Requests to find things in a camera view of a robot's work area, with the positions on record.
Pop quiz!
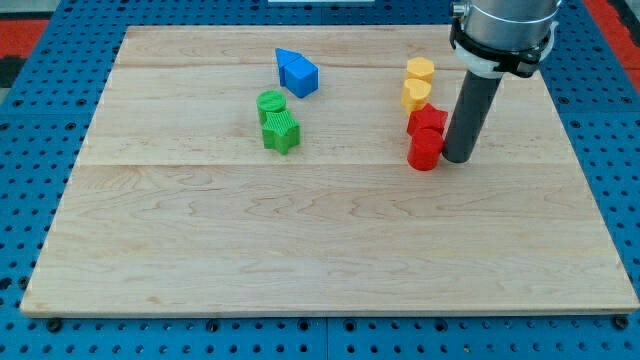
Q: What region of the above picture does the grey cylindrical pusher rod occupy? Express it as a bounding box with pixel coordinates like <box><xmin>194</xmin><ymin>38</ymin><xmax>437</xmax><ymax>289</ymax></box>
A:
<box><xmin>442</xmin><ymin>71</ymin><xmax>502</xmax><ymax>163</ymax></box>

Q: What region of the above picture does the green cylinder block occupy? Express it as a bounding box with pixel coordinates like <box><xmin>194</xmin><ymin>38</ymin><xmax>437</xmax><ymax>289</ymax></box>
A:
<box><xmin>256</xmin><ymin>90</ymin><xmax>286</xmax><ymax>125</ymax></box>

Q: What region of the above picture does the yellow heart block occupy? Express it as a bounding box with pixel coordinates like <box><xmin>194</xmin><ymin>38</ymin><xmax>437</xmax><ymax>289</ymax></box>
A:
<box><xmin>401</xmin><ymin>78</ymin><xmax>432</xmax><ymax>115</ymax></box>

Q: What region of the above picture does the green star block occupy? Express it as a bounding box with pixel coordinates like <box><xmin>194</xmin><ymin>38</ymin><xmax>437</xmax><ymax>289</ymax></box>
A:
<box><xmin>262</xmin><ymin>110</ymin><xmax>300</xmax><ymax>155</ymax></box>

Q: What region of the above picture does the blue cube block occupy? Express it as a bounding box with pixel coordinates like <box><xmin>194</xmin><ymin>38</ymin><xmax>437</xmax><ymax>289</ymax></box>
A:
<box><xmin>283</xmin><ymin>56</ymin><xmax>319</xmax><ymax>98</ymax></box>

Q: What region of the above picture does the yellow hexagon block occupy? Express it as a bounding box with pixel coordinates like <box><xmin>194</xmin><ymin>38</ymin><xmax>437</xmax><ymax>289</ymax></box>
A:
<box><xmin>405</xmin><ymin>57</ymin><xmax>435</xmax><ymax>83</ymax></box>

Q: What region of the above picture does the red star block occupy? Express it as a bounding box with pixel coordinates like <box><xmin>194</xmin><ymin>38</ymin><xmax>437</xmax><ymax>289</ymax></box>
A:
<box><xmin>406</xmin><ymin>104</ymin><xmax>448</xmax><ymax>136</ymax></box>

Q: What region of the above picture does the light wooden board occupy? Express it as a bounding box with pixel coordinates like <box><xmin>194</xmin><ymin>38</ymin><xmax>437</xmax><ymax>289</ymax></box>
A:
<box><xmin>20</xmin><ymin>26</ymin><xmax>639</xmax><ymax>318</ymax></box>

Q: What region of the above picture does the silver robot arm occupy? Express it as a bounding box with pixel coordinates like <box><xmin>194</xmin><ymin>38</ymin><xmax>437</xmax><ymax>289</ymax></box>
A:
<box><xmin>451</xmin><ymin>0</ymin><xmax>561</xmax><ymax>51</ymax></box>

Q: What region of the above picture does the red cylinder block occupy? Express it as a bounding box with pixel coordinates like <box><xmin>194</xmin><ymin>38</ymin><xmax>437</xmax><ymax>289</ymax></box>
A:
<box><xmin>407</xmin><ymin>128</ymin><xmax>444</xmax><ymax>171</ymax></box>

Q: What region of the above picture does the blue triangle block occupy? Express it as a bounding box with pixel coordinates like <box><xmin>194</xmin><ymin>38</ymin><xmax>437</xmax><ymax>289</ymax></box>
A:
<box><xmin>275</xmin><ymin>48</ymin><xmax>302</xmax><ymax>87</ymax></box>

